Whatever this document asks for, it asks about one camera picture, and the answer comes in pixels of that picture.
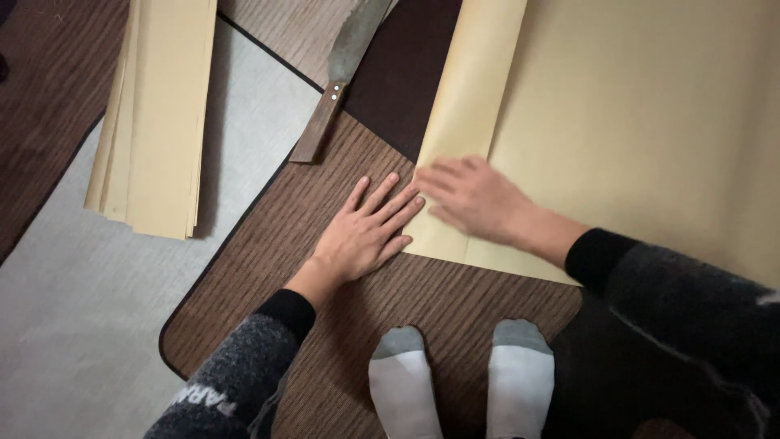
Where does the person's left hand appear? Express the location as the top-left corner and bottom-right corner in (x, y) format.
(311, 172), (426, 285)

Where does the person's right hand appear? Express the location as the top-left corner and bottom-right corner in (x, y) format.
(414, 155), (538, 248)

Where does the large tan paper sheet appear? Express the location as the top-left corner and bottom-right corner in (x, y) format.
(402, 0), (780, 289)

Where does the brown wood-grain mat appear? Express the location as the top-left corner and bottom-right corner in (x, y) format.
(0, 0), (130, 267)
(159, 110), (583, 439)

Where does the person's left grey-white sock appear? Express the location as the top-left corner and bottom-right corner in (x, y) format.
(368, 326), (444, 439)

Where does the person's grey-white sock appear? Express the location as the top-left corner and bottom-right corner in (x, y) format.
(368, 326), (444, 439)
(485, 319), (556, 439)

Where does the dark brown mat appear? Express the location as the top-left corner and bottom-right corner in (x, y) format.
(341, 0), (464, 164)

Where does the person's right grey-white sock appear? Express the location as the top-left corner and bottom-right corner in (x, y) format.
(485, 319), (556, 439)

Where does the stack of tan paper strips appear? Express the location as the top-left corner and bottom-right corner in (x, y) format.
(84, 0), (218, 240)

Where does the wooden-handled cleaver knife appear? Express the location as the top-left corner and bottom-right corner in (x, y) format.
(289, 0), (394, 164)

